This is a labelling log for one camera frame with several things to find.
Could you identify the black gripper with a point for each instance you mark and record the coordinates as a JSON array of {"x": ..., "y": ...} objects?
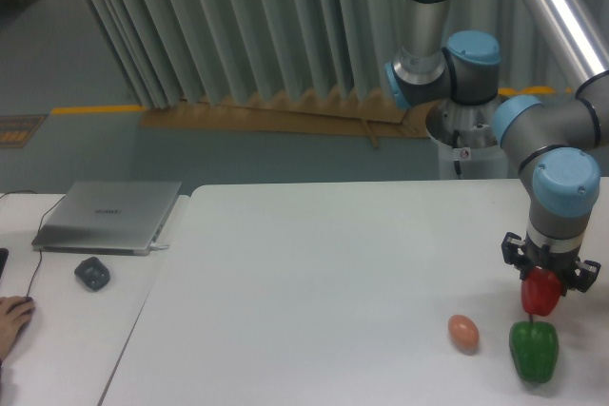
[{"x": 558, "y": 256}]

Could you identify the red bell pepper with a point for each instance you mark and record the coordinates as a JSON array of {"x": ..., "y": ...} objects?
[{"x": 540, "y": 293}]

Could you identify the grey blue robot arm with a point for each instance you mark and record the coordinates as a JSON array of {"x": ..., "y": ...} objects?
[{"x": 550, "y": 146}]

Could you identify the green bell pepper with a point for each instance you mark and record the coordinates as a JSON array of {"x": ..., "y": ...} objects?
[{"x": 534, "y": 347}]

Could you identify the person's hand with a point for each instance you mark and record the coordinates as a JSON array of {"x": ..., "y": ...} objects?
[{"x": 16, "y": 312}]

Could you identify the brown egg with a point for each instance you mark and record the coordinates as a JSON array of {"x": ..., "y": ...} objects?
[{"x": 463, "y": 332}]

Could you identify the brown cardboard sheet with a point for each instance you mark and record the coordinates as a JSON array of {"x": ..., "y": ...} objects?
[{"x": 373, "y": 118}]

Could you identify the white usb plug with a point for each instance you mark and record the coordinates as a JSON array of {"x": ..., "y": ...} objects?
[{"x": 158, "y": 247}]

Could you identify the silver closed laptop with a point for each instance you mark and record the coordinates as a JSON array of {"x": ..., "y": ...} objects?
[{"x": 108, "y": 218}]

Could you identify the pale green pleated curtain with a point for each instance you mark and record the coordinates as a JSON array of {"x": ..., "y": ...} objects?
[{"x": 306, "y": 55}]

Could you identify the dark grey controller puck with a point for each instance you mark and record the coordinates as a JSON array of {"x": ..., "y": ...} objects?
[{"x": 93, "y": 274}]

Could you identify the black computer mouse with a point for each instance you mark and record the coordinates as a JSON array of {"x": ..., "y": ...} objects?
[{"x": 22, "y": 329}]

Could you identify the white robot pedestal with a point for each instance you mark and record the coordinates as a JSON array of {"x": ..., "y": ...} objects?
[{"x": 466, "y": 144}]

